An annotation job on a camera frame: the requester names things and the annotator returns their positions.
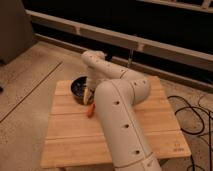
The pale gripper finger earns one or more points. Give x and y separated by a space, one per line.
87 95

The dark ceramic bowl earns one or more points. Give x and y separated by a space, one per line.
77 88

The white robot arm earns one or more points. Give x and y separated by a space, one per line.
116 90

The orange carrot toy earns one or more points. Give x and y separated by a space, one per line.
90 111

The grey cabinet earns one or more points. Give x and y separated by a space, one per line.
16 33

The white shelf rail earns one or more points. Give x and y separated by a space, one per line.
170 52

